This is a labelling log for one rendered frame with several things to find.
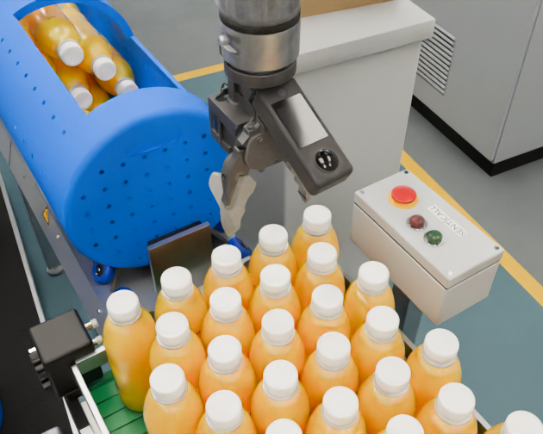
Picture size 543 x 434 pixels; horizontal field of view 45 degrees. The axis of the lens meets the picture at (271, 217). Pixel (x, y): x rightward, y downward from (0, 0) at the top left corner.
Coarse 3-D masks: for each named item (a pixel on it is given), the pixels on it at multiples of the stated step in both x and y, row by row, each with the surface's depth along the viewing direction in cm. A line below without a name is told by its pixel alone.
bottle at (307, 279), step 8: (304, 264) 89; (336, 264) 88; (304, 272) 88; (312, 272) 87; (320, 272) 87; (328, 272) 87; (336, 272) 88; (296, 280) 90; (304, 280) 88; (312, 280) 87; (320, 280) 87; (328, 280) 87; (336, 280) 88; (344, 280) 91; (296, 288) 90; (304, 288) 88; (312, 288) 88; (344, 288) 90; (304, 296) 89; (304, 304) 90
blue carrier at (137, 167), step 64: (0, 0) 114; (64, 0) 113; (0, 64) 107; (64, 128) 90; (128, 128) 86; (192, 128) 92; (64, 192) 88; (128, 192) 93; (192, 192) 100; (128, 256) 101
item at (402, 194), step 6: (396, 186) 95; (402, 186) 95; (408, 186) 95; (396, 192) 94; (402, 192) 94; (408, 192) 94; (414, 192) 94; (396, 198) 93; (402, 198) 93; (408, 198) 93; (414, 198) 93
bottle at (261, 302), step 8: (256, 288) 87; (288, 288) 85; (256, 296) 86; (264, 296) 85; (272, 296) 84; (280, 296) 84; (288, 296) 85; (296, 296) 87; (256, 304) 86; (264, 304) 85; (272, 304) 84; (280, 304) 84; (288, 304) 85; (296, 304) 86; (256, 312) 86; (264, 312) 85; (296, 312) 86; (256, 320) 87; (296, 320) 87; (256, 328) 88; (296, 328) 88
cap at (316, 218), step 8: (312, 208) 93; (320, 208) 93; (304, 216) 92; (312, 216) 92; (320, 216) 92; (328, 216) 91; (304, 224) 92; (312, 224) 91; (320, 224) 91; (328, 224) 92
